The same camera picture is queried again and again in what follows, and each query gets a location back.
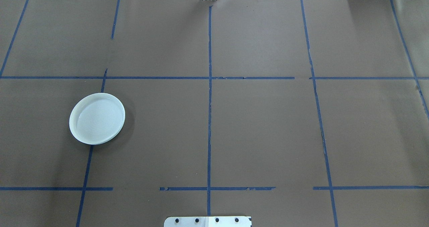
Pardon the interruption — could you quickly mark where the white round plate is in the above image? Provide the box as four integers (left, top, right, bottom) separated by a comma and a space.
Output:
69, 92, 126, 146

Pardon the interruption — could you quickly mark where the white post with base plate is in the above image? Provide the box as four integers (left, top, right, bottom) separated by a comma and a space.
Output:
164, 216, 252, 227

